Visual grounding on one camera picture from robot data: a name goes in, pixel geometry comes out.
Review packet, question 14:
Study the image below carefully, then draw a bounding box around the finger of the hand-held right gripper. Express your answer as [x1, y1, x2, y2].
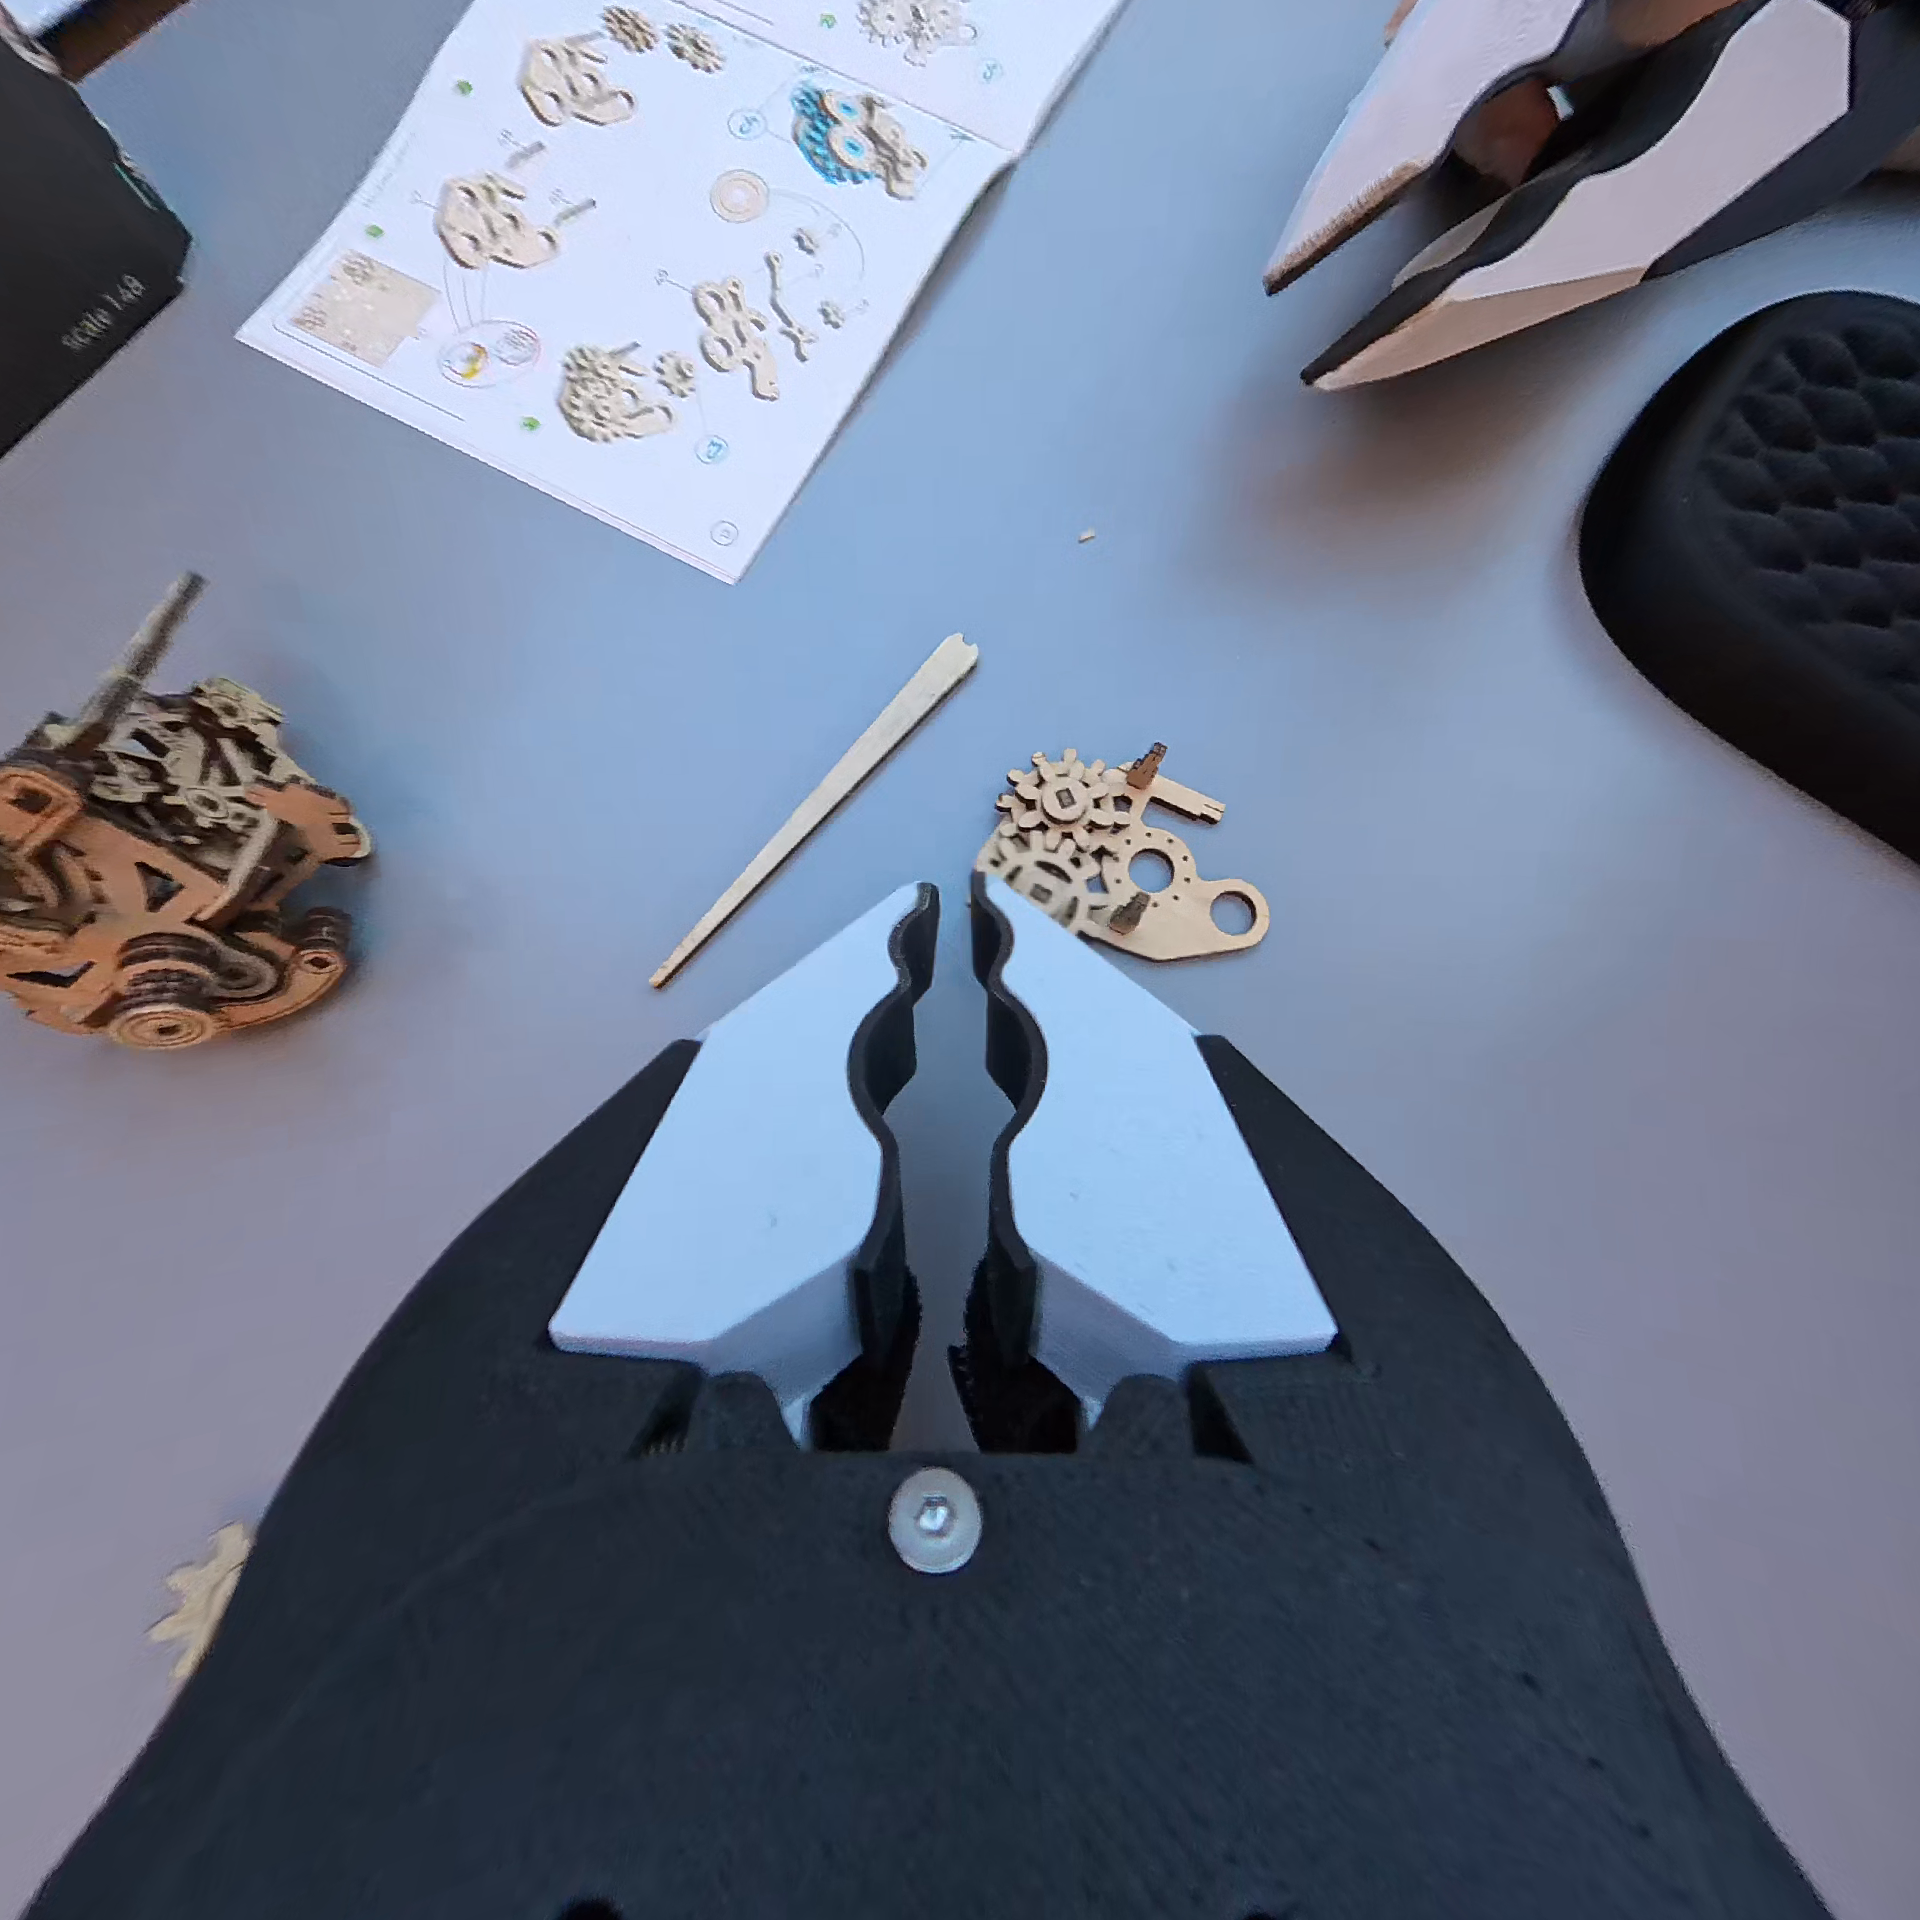
[1264, 0, 1587, 293]
[1301, 0, 1861, 391]

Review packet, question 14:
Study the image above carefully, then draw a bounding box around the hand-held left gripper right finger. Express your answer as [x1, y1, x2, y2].
[968, 873, 1338, 1423]

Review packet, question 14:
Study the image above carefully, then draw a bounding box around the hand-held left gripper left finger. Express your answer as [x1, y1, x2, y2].
[547, 879, 942, 1431]

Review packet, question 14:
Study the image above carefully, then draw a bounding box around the pointed wooden stick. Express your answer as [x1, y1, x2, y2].
[647, 631, 979, 992]

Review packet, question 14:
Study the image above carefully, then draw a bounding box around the black mesh cushion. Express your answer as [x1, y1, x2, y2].
[1580, 292, 1920, 824]

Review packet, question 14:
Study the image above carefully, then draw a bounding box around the black kit box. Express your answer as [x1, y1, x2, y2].
[0, 39, 191, 460]

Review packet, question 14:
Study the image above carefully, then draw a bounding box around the white instruction booklet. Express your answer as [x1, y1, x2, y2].
[238, 0, 1128, 584]

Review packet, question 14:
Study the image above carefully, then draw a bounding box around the grey desk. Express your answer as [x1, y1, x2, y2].
[0, 0, 1920, 1920]

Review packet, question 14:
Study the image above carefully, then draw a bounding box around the small wooden gear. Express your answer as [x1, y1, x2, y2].
[147, 1519, 260, 1682]

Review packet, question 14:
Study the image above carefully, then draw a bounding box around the wooden gear plate assembly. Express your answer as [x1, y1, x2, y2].
[975, 738, 1275, 965]

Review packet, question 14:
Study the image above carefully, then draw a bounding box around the wooden mechanical model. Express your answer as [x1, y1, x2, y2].
[0, 570, 373, 1053]

